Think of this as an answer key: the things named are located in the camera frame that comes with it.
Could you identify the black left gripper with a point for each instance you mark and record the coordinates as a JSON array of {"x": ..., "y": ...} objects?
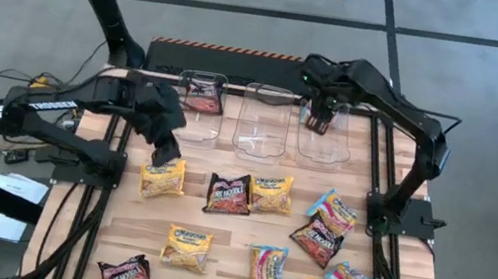
[{"x": 158, "y": 109}]

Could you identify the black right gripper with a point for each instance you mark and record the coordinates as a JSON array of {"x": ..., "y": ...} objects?
[{"x": 330, "y": 79}]

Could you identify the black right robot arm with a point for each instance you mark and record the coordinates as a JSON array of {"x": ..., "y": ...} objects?
[{"x": 414, "y": 119}]

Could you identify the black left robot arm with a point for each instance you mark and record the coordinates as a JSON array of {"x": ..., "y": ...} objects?
[{"x": 52, "y": 105}]

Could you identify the clear plastic storage bin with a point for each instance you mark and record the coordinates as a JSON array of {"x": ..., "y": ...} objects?
[
  {"x": 323, "y": 152},
  {"x": 195, "y": 130},
  {"x": 259, "y": 136}
]

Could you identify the yellow power plug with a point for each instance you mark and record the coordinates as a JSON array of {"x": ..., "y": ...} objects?
[{"x": 38, "y": 84}]

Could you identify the black power adapter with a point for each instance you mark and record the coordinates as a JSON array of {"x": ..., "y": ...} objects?
[{"x": 16, "y": 156}]

